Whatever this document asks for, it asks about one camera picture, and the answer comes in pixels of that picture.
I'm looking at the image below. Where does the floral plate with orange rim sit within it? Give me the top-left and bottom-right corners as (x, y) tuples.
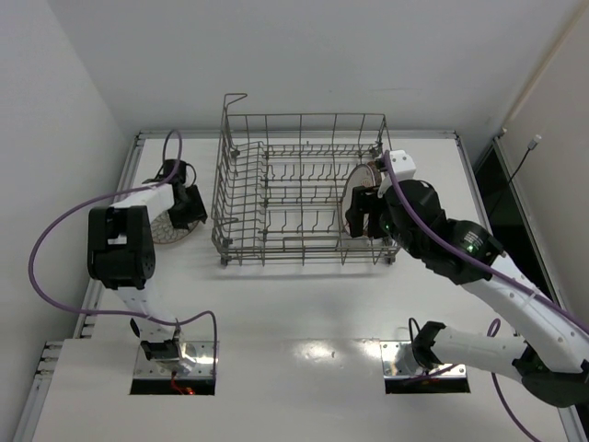
(150, 212), (200, 245)

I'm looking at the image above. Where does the white plate with orange sunburst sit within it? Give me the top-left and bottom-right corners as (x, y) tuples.
(340, 161), (382, 238)

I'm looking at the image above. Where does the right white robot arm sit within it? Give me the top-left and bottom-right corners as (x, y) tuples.
(342, 180), (588, 408)

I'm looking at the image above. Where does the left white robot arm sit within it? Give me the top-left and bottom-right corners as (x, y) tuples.
(87, 159), (207, 375)

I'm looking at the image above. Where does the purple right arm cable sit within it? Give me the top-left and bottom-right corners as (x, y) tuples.
(384, 149), (589, 442)

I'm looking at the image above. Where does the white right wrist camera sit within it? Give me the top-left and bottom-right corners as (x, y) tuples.
(375, 150), (416, 198)

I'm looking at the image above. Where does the grey wire dish rack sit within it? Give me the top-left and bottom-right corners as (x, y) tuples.
(211, 93), (399, 266)

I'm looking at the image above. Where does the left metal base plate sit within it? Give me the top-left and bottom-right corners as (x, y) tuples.
(133, 341), (218, 380)

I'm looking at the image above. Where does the metal base plate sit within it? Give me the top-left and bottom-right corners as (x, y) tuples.
(133, 341), (218, 380)
(380, 341), (468, 381)

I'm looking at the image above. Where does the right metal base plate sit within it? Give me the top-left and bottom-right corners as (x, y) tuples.
(380, 341), (468, 381)

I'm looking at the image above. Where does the black hanging wall cable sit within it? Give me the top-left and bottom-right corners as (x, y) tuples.
(487, 134), (543, 222)

